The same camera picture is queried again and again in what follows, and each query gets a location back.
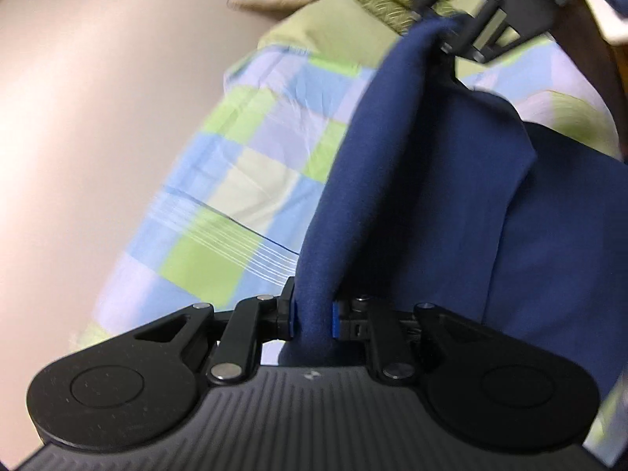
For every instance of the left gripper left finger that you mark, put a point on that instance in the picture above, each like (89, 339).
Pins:
(241, 334)

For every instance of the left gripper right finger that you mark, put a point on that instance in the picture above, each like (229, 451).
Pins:
(383, 333)

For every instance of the navy blue garment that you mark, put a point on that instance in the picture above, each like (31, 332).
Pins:
(442, 194)

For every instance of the plaid bed sheet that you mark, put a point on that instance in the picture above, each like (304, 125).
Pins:
(230, 220)

